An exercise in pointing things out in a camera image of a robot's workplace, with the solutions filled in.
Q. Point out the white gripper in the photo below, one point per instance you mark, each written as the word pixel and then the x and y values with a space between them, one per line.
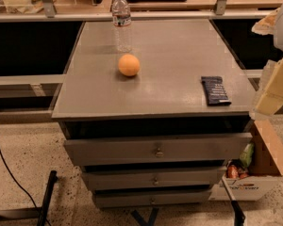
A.
pixel 269 97

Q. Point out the grey drawer cabinet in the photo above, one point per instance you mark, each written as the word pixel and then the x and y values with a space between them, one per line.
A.
pixel 166 98

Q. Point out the metal shelf rail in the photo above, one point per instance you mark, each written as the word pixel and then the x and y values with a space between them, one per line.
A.
pixel 136 16

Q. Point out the middle grey drawer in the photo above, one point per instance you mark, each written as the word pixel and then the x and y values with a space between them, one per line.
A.
pixel 152 178

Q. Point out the clear plastic water bottle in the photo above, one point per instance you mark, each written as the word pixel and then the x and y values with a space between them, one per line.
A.
pixel 121 18

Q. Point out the cardboard box with snacks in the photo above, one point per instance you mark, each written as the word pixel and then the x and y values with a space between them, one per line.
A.
pixel 266 169

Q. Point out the green snack bag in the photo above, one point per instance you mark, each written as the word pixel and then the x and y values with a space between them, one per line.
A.
pixel 246 155

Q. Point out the black metal stand leg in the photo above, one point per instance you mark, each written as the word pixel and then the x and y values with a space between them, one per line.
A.
pixel 47 198

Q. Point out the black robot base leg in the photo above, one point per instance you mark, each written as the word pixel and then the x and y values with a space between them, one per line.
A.
pixel 239 216

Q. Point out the top grey drawer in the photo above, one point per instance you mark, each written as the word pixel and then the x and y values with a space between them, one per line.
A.
pixel 136 150

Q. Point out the grey drawer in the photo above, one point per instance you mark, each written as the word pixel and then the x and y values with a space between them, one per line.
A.
pixel 136 150
pixel 152 178
pixel 150 198

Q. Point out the orange fruit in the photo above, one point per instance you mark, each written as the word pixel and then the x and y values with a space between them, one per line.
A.
pixel 129 65

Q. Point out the red snack packet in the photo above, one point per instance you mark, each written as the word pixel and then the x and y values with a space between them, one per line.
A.
pixel 232 172

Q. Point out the bottom grey drawer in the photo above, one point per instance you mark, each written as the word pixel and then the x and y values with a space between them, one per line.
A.
pixel 150 198

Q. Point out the dark blue snack packet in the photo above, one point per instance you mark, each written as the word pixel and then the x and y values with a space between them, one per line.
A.
pixel 214 90

